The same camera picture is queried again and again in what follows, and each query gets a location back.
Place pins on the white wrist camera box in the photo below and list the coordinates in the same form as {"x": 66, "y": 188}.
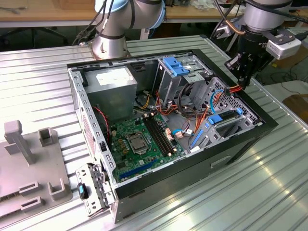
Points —
{"x": 284, "y": 49}
{"x": 222, "y": 31}

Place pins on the brown wooden board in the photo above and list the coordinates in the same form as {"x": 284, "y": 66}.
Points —
{"x": 298, "y": 106}

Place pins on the black blue latch tab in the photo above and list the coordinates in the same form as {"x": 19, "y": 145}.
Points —
{"x": 82, "y": 190}

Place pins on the wooden desk white frame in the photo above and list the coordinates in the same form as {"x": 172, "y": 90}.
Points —
{"x": 192, "y": 14}
{"x": 48, "y": 14}

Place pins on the black open PC case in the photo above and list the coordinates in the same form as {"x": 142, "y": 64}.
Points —
{"x": 192, "y": 183}

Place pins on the CPU socket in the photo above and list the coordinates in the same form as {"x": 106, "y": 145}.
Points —
{"x": 128, "y": 142}

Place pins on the black RAM slot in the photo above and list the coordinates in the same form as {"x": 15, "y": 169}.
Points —
{"x": 154, "y": 134}
{"x": 165, "y": 134}
{"x": 158, "y": 134}
{"x": 161, "y": 134}

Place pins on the brown cardboard box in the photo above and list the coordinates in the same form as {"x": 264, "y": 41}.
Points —
{"x": 304, "y": 48}

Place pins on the black case fan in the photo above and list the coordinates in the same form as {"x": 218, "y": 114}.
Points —
{"x": 104, "y": 130}

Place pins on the blue plastic bay latch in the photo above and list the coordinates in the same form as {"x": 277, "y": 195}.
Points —
{"x": 181, "y": 71}
{"x": 172, "y": 62}

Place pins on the metal slot bracket cover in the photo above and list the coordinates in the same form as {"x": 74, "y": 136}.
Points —
{"x": 84, "y": 175}

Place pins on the grey power supply unit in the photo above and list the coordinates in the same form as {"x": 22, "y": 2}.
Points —
{"x": 110, "y": 96}

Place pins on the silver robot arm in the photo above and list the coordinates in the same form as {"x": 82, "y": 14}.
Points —
{"x": 108, "y": 45}

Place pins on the black office chair base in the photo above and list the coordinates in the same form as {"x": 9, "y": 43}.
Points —
{"x": 56, "y": 33}

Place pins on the grey parts rack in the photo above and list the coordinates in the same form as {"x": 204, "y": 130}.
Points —
{"x": 29, "y": 173}

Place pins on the grey metal drive cage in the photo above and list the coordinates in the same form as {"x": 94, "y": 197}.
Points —
{"x": 168, "y": 86}

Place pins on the grey metal disk bay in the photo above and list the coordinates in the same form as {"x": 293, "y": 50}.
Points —
{"x": 209, "y": 137}

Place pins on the green motherboard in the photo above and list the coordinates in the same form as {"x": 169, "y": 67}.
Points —
{"x": 144, "y": 158}

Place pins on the blue expansion slot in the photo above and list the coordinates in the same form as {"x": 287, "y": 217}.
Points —
{"x": 137, "y": 171}

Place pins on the silver CPU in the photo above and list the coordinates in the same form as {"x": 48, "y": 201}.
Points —
{"x": 137, "y": 145}

